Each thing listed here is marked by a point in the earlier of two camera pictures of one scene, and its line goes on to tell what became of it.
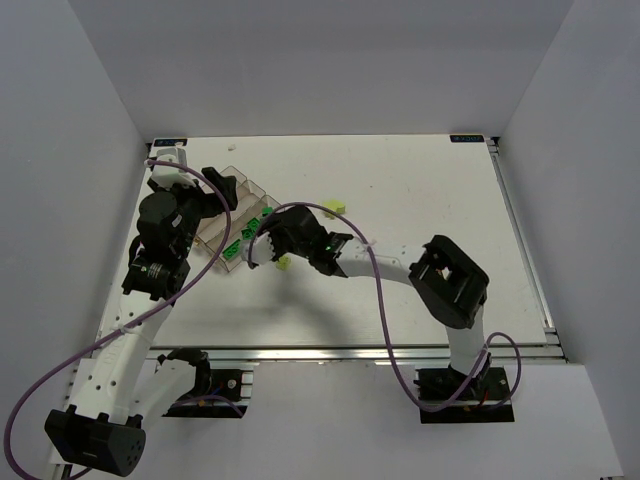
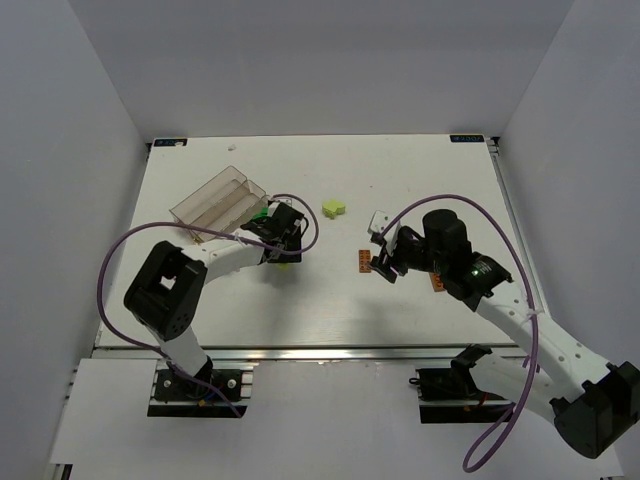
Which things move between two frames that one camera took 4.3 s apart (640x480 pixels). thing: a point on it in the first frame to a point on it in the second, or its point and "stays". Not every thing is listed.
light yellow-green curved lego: x=335 y=205 stays
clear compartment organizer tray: x=252 y=199 stays
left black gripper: x=206 y=191 to x=270 y=228
